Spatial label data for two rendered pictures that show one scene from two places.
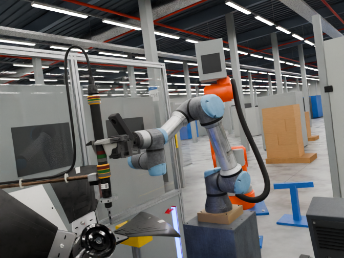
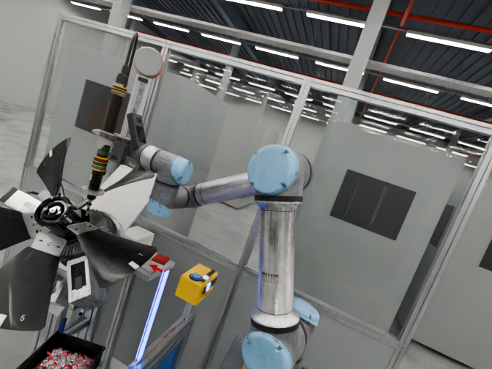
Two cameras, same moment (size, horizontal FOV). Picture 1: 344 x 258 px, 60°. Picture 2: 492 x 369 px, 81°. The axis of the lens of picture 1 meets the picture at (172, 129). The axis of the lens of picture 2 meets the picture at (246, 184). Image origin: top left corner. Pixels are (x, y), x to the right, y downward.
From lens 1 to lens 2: 1.38 m
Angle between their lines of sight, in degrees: 67
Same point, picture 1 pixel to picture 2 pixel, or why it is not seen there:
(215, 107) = (262, 170)
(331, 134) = not seen: outside the picture
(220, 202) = not seen: hidden behind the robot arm
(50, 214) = (143, 198)
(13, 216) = (58, 159)
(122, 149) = (116, 152)
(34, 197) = (151, 181)
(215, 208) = not seen: hidden behind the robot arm
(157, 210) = (334, 329)
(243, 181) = (258, 353)
